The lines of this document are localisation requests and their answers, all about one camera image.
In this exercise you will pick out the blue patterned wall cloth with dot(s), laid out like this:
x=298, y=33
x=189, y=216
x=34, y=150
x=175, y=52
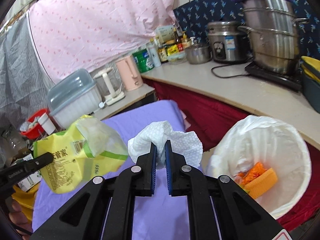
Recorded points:
x=194, y=16

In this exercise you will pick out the small steel pot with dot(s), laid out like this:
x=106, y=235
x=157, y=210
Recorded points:
x=198, y=54

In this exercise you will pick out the small green white carton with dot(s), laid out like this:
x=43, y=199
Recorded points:
x=27, y=183

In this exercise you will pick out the white cup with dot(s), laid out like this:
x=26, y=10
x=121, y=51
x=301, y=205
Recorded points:
x=47, y=124

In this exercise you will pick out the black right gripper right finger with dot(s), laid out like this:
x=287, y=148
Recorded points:
x=218, y=208

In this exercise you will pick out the large steel steamer pot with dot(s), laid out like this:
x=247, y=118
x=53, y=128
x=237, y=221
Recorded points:
x=272, y=27

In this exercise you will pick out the white box on counter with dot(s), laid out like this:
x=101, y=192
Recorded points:
x=165, y=33

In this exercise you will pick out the stacked teal yellow bowls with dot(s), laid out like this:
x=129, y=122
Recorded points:
x=310, y=81

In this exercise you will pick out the steel rice cooker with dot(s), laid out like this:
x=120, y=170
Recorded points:
x=228, y=44

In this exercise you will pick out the orange plastic wrapper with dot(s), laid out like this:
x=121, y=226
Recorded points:
x=243, y=178

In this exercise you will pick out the green canister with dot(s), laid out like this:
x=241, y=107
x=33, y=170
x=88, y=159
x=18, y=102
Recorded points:
x=143, y=61

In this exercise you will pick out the red basin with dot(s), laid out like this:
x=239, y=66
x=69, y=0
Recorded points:
x=36, y=130

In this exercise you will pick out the pink electric kettle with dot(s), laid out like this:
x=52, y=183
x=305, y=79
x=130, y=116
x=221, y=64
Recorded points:
x=129, y=73

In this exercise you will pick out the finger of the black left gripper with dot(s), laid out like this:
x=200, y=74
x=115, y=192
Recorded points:
x=37, y=163

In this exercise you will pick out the lidded white dish rack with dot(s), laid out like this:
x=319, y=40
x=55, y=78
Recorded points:
x=74, y=96

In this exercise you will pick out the white lined trash bin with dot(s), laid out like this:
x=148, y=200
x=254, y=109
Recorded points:
x=268, y=159

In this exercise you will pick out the black induction cooktop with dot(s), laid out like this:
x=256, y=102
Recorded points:
x=291, y=81

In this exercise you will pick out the dark soy sauce bottle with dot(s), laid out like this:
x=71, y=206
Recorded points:
x=162, y=54

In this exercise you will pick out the red cabinet curtain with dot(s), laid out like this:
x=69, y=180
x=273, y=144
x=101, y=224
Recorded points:
x=211, y=119

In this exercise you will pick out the white bottle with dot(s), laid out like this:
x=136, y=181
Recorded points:
x=153, y=50

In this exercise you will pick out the yellow green snack bag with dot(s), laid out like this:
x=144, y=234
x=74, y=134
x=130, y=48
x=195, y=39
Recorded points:
x=86, y=149

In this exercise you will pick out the pink dotted curtain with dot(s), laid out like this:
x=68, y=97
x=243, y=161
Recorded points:
x=73, y=34

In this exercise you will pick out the white glass kettle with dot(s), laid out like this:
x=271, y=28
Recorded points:
x=109, y=86

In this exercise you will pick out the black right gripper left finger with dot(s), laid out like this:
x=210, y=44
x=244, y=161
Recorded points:
x=103, y=208

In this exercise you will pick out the orange foam net sleeve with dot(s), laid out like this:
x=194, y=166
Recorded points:
x=262, y=184

